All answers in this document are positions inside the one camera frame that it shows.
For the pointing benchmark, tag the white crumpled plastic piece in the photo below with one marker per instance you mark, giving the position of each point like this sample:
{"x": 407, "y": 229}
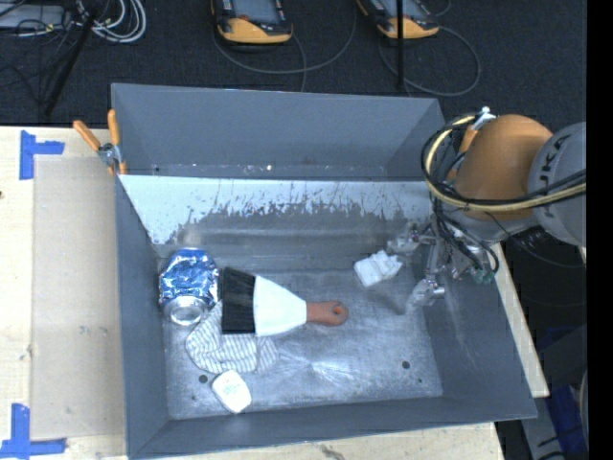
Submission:
{"x": 377, "y": 267}

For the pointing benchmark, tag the pale cardboard board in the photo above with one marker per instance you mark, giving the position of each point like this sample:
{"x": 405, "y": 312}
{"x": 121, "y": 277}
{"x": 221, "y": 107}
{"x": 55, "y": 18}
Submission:
{"x": 72, "y": 305}

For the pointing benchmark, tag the crushed blue metal can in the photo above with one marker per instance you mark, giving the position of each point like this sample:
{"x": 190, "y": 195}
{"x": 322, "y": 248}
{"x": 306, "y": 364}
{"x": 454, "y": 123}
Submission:
{"x": 188, "y": 281}

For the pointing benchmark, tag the small white flat box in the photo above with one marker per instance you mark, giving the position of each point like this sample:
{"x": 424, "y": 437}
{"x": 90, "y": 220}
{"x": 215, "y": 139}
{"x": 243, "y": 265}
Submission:
{"x": 232, "y": 391}

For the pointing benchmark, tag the white striped cloth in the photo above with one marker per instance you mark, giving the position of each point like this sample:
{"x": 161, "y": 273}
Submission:
{"x": 225, "y": 352}

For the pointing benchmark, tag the grey metal bin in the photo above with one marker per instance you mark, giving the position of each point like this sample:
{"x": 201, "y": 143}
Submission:
{"x": 306, "y": 237}

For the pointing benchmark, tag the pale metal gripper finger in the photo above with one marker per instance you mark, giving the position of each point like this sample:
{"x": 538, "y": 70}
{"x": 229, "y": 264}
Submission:
{"x": 407, "y": 243}
{"x": 424, "y": 294}

